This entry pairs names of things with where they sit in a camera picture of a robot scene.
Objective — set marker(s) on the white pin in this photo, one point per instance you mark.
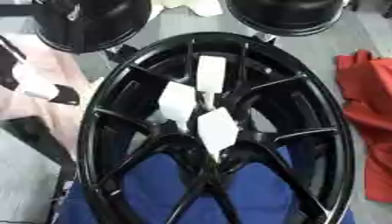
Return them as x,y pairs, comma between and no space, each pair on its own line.
218,129
176,102
211,73

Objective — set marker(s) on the red cloth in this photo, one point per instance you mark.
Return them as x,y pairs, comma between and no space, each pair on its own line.
370,102

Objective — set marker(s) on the black round wheel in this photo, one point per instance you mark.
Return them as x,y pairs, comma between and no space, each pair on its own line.
286,14
86,20

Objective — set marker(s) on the black spoked wheel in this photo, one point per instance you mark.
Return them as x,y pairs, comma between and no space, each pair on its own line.
127,87

